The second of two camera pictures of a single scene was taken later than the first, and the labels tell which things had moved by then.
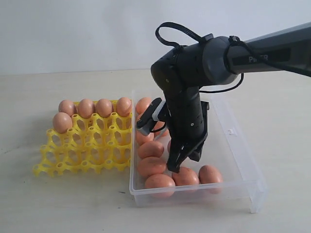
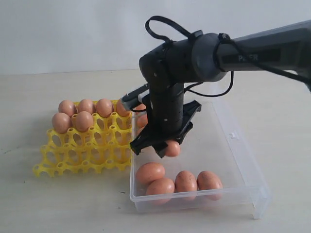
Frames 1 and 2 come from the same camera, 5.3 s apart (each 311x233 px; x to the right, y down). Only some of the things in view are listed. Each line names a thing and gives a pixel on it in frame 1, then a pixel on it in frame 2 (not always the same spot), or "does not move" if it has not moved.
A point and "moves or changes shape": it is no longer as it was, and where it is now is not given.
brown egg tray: (141, 139) moves or changes shape
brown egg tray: (124, 106) does not move
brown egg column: (150, 148) → (138, 130)
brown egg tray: (67, 107) does not move
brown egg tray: (85, 108) does not move
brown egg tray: (61, 122) does not move
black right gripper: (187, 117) → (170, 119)
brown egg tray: (104, 108) does not move
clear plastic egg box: (226, 177) does not move
